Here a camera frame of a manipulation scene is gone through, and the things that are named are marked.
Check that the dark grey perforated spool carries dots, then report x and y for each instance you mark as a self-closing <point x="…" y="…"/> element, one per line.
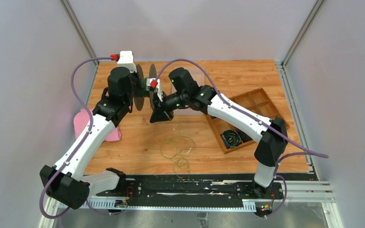
<point x="139" y="102"/>

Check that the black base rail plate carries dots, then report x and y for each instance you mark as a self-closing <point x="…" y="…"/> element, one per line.
<point x="193" y="191"/>

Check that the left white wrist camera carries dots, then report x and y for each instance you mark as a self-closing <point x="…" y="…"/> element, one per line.
<point x="126" y="59"/>

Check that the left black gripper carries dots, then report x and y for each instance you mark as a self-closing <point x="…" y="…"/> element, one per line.
<point x="136" y="76"/>

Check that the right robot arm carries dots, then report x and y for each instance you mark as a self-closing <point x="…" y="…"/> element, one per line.
<point x="269" y="133"/>

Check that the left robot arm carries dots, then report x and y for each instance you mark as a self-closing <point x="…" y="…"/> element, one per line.
<point x="65" y="180"/>

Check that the wooden compartment tray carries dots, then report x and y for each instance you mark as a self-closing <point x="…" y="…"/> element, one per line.
<point x="256" y="101"/>

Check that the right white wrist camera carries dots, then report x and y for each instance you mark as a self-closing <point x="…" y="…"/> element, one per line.
<point x="155" y="84"/>

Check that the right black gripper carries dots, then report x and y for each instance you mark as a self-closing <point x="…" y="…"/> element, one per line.
<point x="160" y="113"/>

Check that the pink cloth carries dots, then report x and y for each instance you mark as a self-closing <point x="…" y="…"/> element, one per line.
<point x="80" y="122"/>

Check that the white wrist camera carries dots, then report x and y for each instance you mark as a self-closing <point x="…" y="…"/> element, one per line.
<point x="155" y="84"/>
<point x="126" y="59"/>

